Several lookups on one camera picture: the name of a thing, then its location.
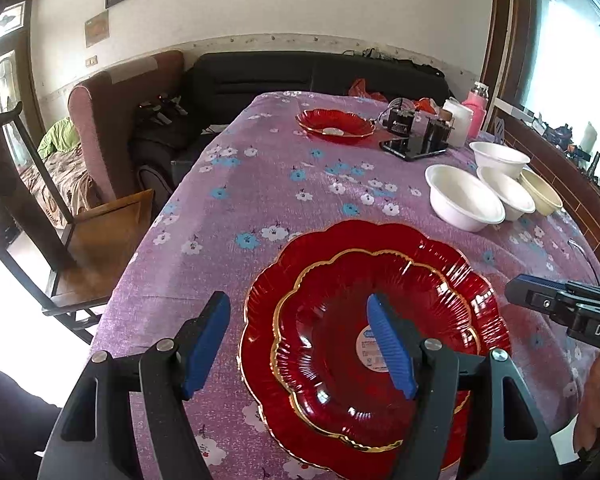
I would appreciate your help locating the small wall plaque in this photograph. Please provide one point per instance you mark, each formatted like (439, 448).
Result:
(96, 27)

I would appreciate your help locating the brown armchair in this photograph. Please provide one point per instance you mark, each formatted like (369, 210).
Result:
(110, 125)

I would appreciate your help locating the floral blanket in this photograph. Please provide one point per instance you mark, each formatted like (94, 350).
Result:
(55, 180)

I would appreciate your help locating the bottle with pink sleeve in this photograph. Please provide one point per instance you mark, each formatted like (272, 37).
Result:
(477, 107)

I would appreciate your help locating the orange red plastic bag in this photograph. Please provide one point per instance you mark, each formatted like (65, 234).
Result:
(424, 105)

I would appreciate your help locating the black tray with devices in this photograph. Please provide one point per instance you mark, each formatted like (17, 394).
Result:
(410, 149)

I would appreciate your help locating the dark wooden chair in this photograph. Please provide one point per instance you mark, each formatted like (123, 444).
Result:
(105, 240)

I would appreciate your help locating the large white bowl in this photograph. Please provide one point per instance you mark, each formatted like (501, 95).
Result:
(460, 200)

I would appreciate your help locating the bright window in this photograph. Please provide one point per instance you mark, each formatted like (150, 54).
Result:
(570, 60)

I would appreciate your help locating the large red scalloped plate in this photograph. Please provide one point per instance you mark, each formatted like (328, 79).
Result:
(262, 290)

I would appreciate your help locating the person's dark clothing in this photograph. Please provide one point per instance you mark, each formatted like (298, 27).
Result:
(10, 420)

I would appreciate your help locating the white plastic cup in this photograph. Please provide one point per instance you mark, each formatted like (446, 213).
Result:
(457, 120)

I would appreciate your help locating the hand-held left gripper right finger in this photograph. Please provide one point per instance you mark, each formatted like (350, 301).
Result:
(387, 340)

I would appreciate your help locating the small white object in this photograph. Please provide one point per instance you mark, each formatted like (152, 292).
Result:
(332, 131)

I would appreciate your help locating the small items clutter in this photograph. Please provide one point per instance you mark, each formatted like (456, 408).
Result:
(565, 135)

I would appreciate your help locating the purple floral tablecloth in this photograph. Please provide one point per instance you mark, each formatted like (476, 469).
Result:
(280, 185)

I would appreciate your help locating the green cloth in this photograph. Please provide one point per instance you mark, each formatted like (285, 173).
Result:
(60, 137)

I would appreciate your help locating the black sofa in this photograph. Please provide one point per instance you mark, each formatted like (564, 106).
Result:
(280, 77)

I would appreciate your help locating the black tangled gear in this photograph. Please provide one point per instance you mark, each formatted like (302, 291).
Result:
(162, 107)

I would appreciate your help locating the wooden glass door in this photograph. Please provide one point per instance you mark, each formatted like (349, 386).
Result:
(7, 75)

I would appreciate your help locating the person's right hand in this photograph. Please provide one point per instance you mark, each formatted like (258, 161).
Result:
(592, 410)

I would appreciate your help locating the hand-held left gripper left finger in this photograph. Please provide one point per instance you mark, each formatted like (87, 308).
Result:
(207, 340)

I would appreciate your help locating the red scalloped glass plate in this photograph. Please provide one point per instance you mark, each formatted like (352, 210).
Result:
(335, 121)

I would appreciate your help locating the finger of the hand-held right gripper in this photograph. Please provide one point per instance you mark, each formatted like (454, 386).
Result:
(532, 297)

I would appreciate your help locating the wall switch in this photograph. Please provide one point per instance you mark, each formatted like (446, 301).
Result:
(92, 60)

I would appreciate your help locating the cream bowl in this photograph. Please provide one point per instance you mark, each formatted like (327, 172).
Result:
(545, 195)

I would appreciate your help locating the brick pattern wooden cabinet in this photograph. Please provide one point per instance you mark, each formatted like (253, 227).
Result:
(550, 160)

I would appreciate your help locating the black electronic device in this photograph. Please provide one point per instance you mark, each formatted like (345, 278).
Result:
(439, 132)
(400, 120)

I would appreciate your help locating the small red scalloped plate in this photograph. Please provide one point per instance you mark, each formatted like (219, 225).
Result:
(330, 320)

